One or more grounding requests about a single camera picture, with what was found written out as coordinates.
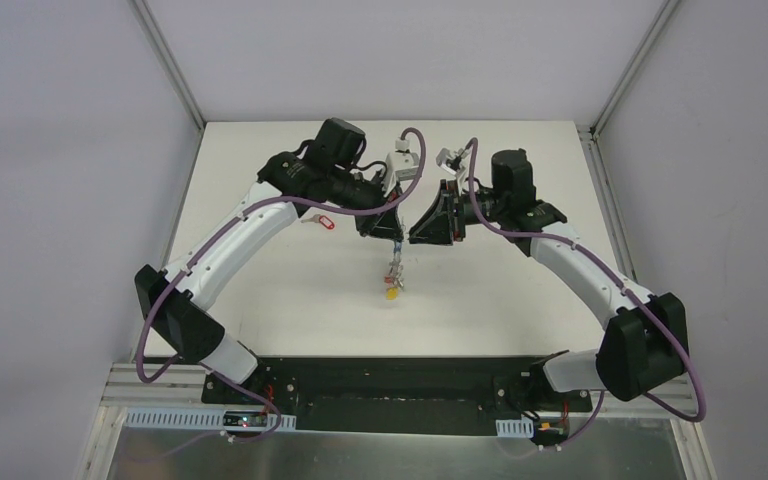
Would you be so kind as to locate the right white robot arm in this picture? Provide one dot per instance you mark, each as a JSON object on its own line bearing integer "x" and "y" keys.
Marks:
{"x": 644, "y": 335}

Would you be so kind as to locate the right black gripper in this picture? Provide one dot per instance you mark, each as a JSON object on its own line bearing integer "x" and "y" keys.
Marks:
{"x": 455, "y": 212}

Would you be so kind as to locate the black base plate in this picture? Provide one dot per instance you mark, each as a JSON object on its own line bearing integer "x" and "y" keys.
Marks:
{"x": 459, "y": 396}

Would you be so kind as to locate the left white cable duct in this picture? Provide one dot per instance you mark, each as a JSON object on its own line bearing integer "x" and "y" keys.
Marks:
{"x": 236, "y": 421}

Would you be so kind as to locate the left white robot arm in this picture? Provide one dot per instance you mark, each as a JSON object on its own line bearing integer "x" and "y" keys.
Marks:
{"x": 324, "y": 173}

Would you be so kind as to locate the white cable duct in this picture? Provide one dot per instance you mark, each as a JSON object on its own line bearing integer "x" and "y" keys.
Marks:
{"x": 522, "y": 427}
{"x": 236, "y": 421}

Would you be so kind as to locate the silver key with red tag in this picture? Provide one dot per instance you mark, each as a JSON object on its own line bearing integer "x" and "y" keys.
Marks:
{"x": 320, "y": 219}

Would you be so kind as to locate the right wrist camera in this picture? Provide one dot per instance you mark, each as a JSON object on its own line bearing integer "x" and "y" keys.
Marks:
{"x": 451, "y": 161}

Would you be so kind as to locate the right white cable duct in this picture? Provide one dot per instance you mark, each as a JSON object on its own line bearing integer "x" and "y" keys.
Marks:
{"x": 522, "y": 427}

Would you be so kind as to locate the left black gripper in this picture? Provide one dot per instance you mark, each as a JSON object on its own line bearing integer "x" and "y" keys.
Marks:
{"x": 376, "y": 208}

